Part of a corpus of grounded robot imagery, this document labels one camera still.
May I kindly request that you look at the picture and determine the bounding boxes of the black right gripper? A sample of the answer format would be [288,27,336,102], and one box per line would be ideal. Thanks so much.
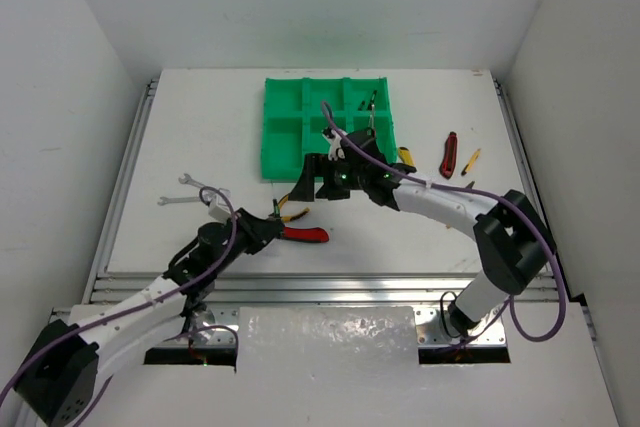
[290,152,368,201]

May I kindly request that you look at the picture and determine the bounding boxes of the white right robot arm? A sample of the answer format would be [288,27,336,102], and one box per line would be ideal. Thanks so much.
[289,127,555,338]

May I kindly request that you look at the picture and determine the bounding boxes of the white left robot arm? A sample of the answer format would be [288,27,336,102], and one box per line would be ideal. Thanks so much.
[9,209,285,426]

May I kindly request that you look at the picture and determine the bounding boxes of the green six-compartment bin tray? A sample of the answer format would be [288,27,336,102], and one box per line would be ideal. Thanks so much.
[260,77,397,183]

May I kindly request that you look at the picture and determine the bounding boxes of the red black utility knife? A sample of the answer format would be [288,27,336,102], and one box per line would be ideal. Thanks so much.
[280,227,330,244]

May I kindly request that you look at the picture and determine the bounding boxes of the yellow black utility knife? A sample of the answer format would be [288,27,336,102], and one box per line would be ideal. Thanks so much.
[397,147,415,167]

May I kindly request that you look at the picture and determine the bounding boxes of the red black box cutter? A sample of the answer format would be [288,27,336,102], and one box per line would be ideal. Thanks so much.
[439,131,458,179]

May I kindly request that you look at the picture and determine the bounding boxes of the small yellow black cutter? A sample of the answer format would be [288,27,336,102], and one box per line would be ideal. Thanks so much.
[461,149,482,176]

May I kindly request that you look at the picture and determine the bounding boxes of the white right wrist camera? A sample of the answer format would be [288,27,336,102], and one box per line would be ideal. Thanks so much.
[322,127,345,162]

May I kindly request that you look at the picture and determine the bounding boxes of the yellow handle needle-nose pliers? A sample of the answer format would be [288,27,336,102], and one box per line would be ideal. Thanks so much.
[272,191,311,224]

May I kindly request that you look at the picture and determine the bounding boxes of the aluminium front rail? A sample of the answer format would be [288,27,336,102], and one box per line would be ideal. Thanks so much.
[79,270,558,350]

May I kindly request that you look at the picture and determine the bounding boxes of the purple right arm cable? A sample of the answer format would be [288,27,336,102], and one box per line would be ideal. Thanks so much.
[319,99,571,351]

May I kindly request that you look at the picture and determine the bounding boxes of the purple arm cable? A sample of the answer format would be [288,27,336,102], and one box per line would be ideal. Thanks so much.
[319,99,571,351]
[0,186,241,423]

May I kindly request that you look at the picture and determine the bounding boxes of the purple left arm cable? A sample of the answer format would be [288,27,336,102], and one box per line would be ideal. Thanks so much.
[0,186,241,423]

